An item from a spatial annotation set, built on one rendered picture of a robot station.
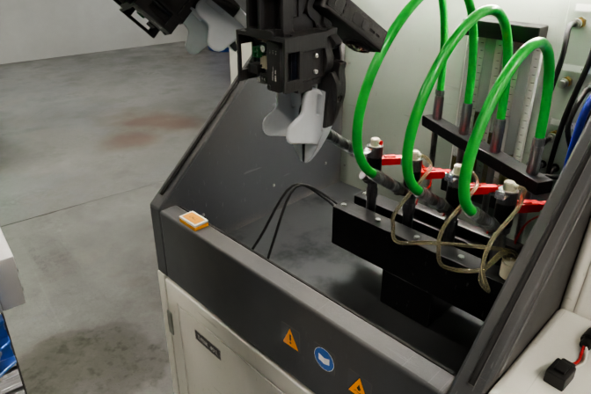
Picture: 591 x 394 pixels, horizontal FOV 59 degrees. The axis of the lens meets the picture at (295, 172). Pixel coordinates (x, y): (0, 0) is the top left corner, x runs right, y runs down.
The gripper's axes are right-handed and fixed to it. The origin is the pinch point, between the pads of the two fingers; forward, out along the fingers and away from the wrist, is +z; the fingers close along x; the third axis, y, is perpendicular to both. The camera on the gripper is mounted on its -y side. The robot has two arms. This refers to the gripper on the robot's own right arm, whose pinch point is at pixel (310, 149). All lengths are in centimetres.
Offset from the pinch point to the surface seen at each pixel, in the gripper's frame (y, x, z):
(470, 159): -14.4, 12.4, 1.9
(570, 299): -25.4, 24.2, 21.9
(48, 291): -13, -170, 121
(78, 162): -84, -299, 121
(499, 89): -19.1, 12.5, -5.7
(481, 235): -31.6, 8.2, 21.7
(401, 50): -57, -27, 1
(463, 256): -26.0, 8.4, 22.9
